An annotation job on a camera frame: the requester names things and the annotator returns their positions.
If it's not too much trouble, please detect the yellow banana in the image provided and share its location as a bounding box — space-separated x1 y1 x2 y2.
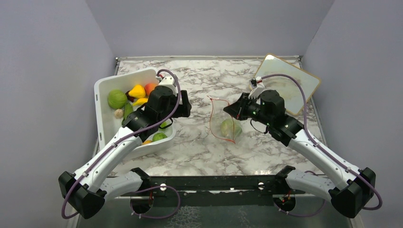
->
132 98 148 106

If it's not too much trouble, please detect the black mounting rail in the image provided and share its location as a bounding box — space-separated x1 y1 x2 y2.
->
127 168 304 210

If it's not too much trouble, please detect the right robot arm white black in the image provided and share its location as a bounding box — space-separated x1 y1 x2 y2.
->
223 90 376 219

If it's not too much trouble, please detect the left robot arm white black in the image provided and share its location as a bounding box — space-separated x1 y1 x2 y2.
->
58 85 192 219

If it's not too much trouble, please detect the green leafy vegetable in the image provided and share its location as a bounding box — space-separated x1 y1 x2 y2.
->
122 103 134 121

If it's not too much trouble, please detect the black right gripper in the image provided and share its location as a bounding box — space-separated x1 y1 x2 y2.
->
223 93 272 126

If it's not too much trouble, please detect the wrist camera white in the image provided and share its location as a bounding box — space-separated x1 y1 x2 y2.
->
155 75 177 94
249 76 265 99

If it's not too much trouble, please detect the yellow bell pepper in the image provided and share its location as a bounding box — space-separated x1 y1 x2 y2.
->
129 85 146 99

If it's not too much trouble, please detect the green cabbage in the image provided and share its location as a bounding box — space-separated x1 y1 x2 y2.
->
220 118 242 140
107 89 127 109

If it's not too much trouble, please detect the clear zip bag orange zipper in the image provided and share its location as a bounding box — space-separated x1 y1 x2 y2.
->
208 96 242 144

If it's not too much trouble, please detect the dark red vegetable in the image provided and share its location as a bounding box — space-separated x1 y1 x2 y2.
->
125 91 135 103

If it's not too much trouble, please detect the garlic bulb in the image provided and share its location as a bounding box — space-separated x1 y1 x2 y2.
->
114 109 125 119

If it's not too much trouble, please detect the whiteboard with wooden frame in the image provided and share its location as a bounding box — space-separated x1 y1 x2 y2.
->
254 54 321 115

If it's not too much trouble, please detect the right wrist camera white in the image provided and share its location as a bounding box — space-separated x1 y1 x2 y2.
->
249 76 265 99

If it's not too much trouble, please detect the green lime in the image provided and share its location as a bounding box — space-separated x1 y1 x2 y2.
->
152 132 168 142

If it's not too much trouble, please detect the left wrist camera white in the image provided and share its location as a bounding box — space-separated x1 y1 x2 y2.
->
155 75 177 94

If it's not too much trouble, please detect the orange peach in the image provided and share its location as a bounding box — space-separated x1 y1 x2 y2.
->
144 83 158 97

